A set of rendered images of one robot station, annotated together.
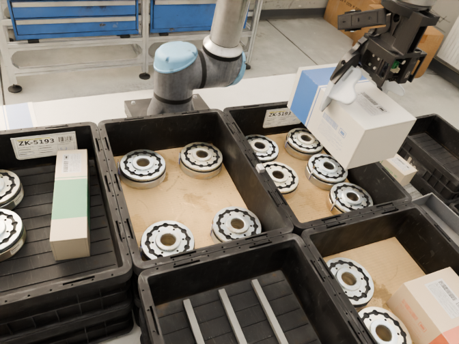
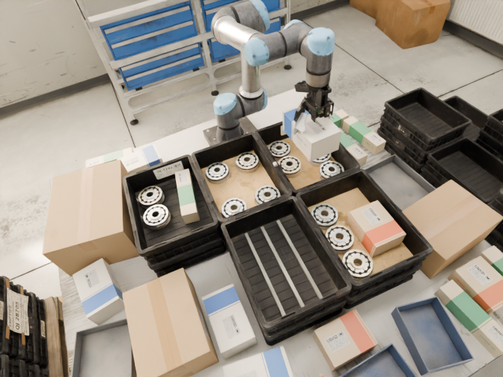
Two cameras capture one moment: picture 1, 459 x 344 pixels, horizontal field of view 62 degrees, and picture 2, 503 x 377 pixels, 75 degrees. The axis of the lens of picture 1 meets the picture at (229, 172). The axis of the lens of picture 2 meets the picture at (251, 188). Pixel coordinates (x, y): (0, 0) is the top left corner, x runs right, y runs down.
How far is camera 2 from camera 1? 0.55 m
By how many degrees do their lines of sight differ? 13
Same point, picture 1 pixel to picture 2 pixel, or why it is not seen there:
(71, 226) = (188, 208)
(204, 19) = not seen: hidden behind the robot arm
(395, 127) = (329, 137)
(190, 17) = not seen: hidden behind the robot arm
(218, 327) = (261, 243)
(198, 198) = (248, 183)
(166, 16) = (221, 48)
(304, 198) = (305, 173)
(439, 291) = (368, 213)
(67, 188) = (183, 190)
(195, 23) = not seen: hidden behind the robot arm
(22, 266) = (172, 228)
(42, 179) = (171, 186)
